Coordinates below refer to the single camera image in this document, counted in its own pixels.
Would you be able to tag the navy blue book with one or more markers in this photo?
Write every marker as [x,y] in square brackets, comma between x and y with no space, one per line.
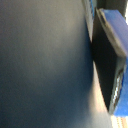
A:
[43,66]

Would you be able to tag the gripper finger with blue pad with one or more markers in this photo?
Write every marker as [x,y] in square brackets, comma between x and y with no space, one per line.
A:
[108,60]

